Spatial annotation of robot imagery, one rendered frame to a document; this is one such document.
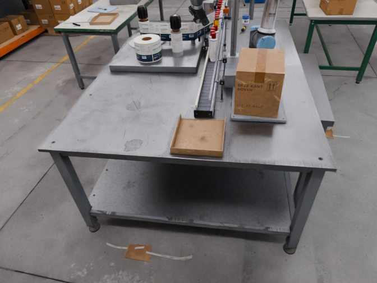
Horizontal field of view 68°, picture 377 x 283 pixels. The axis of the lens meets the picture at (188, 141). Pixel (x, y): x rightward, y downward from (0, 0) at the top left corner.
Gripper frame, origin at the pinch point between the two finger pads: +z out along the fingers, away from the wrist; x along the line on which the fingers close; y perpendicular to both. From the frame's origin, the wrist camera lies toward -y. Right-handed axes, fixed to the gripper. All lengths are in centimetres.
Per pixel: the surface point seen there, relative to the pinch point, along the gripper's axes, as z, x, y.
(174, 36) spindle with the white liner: 12.0, 17.5, 7.6
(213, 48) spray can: 7.6, 0.9, -18.0
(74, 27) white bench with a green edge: 105, 86, 123
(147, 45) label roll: 8.4, 37.8, 12.1
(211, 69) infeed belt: 6.9, 11.0, -29.6
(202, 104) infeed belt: -25, 34, -52
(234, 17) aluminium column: 13.0, -26.2, -6.2
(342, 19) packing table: 108, -153, -40
